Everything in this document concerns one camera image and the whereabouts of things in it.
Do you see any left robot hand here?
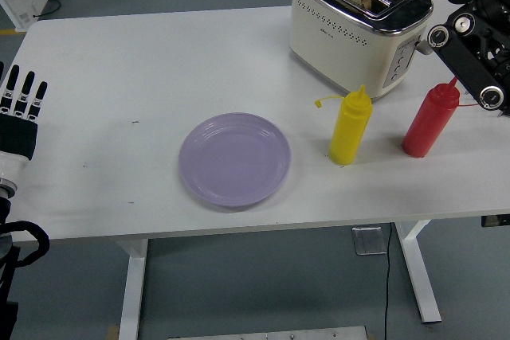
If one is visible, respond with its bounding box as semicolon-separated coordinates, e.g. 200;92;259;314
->
0;61;49;186

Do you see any purple plate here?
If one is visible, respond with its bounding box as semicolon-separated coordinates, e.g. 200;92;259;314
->
178;111;292;209

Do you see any cream and chrome toaster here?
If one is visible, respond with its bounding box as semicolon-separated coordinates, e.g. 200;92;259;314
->
288;0;435;101

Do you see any small metal floor plate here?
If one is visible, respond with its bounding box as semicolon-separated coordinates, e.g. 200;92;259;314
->
351;227;388;256

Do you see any white table leg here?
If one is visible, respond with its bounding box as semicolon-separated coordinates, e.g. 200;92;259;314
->
392;220;443;324
115;238;150;340

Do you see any yellow squeeze bottle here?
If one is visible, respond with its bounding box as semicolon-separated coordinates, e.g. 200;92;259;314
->
314;84;374;166

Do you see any red squeeze bottle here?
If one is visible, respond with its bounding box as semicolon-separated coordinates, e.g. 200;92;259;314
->
400;76;478;158

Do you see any black table control box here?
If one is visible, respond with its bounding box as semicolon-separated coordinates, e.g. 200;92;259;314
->
481;215;510;229

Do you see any thin black appliance cable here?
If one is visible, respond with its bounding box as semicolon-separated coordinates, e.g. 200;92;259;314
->
33;0;62;19

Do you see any large metal base plate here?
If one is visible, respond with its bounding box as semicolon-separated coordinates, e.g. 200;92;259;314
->
167;325;368;340

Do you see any black floor cable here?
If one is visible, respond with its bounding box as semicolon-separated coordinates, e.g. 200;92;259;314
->
382;224;394;340

